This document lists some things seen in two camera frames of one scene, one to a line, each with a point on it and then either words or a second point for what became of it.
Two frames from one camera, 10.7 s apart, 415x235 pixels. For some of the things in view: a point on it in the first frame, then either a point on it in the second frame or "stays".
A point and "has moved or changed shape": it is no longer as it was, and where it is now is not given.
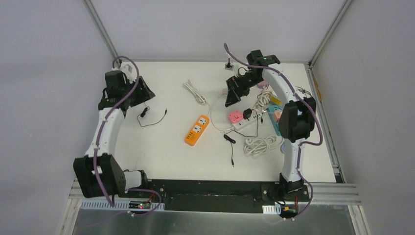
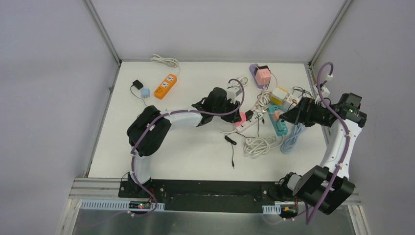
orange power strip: (197, 130) → (165, 86)
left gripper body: (140, 91) → (234, 110)
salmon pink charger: (277, 115) stays
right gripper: (235, 90) → (303, 114)
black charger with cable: (144, 112) has moved or changed shape
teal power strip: (271, 110) stays
